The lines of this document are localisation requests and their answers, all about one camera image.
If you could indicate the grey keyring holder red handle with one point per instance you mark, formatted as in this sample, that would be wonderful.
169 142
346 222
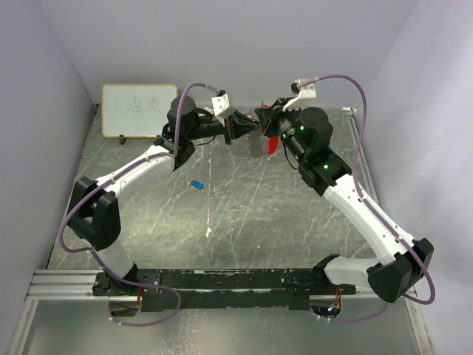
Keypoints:
260 145

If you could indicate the blue tagged key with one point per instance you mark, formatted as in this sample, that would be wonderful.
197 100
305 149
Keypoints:
196 184

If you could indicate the small whiteboard with yellow frame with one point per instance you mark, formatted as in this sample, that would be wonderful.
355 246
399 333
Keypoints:
135 110

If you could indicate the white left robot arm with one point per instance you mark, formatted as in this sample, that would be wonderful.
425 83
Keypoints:
95 206

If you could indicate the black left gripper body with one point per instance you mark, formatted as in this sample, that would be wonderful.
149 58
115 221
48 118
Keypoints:
208 128

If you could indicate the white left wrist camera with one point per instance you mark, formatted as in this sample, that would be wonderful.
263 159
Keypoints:
221 107

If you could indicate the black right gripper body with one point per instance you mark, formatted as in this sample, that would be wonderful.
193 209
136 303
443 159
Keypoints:
283 123

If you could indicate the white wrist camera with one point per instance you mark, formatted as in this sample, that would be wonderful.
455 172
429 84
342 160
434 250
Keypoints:
221 107
305 93

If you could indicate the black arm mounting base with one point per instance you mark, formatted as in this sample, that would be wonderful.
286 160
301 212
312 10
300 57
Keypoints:
289 288

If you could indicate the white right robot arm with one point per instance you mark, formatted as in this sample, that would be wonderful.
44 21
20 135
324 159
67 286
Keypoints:
400 260

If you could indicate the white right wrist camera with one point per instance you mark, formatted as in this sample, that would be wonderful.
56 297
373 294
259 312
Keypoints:
305 93

